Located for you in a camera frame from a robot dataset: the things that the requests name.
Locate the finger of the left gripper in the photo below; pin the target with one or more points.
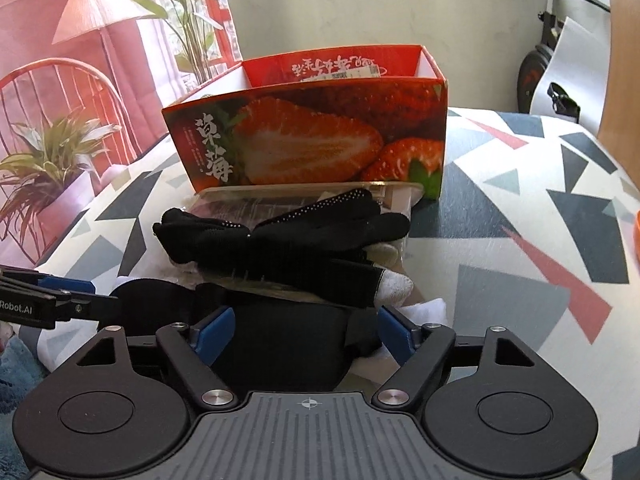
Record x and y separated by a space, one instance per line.
93 307
53 282

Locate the black dotted gloves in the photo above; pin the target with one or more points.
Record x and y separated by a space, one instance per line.
322 248

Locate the orange round plastic object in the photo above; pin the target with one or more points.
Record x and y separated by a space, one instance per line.
636 235

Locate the white paper sheet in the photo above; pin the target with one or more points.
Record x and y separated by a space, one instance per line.
579 65

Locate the red printed backdrop curtain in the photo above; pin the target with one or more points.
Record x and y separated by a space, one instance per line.
83 86

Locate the white sock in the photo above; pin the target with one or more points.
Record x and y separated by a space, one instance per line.
397 290

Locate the geometric patterned sofa cover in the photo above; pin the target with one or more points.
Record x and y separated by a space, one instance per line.
534 231

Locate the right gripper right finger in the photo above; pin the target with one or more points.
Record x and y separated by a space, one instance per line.
400 336

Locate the brown wooden board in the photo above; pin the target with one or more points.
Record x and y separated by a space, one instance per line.
619 129

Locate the black exercise bike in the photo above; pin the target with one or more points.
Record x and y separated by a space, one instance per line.
542 55

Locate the black soft cloth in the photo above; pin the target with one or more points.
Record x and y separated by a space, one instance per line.
277 344

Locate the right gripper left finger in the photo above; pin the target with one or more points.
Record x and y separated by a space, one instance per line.
211 335

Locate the red strawberry cardboard box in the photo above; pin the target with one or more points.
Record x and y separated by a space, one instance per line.
331 115

